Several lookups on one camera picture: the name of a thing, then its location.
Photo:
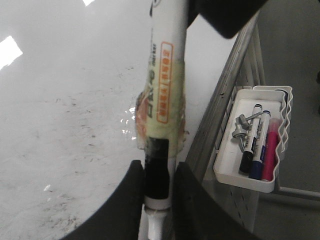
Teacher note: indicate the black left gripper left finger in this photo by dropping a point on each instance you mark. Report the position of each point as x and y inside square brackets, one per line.
[119, 217]

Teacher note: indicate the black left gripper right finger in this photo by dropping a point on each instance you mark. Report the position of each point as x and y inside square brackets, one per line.
[196, 216]

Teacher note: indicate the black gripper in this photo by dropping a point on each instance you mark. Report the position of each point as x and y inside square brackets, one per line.
[227, 17]

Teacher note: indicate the white black whiteboard marker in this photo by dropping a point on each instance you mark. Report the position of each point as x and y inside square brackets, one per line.
[165, 108]

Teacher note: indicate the white whiteboard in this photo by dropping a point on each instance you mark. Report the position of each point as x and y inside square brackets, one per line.
[70, 74]

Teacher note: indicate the black capped marker in tray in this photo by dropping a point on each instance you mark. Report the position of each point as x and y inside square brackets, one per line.
[250, 142]

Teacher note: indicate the blue capped marker in tray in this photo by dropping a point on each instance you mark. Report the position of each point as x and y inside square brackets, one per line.
[259, 151]

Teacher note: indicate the grey metal bolt lower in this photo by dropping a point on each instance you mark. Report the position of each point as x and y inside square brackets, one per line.
[240, 134]

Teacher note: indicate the grey metal bolt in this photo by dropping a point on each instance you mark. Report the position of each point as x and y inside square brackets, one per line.
[244, 122]
[240, 134]

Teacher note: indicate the white plastic marker tray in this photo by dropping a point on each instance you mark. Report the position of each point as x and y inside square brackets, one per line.
[277, 100]

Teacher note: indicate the grey metal bolt upper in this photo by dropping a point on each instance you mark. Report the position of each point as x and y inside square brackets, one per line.
[244, 122]

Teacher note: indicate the pink marker in tray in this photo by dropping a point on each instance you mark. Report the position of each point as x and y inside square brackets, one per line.
[272, 142]

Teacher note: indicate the grey aluminium whiteboard frame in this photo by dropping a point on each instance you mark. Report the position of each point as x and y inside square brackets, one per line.
[204, 142]

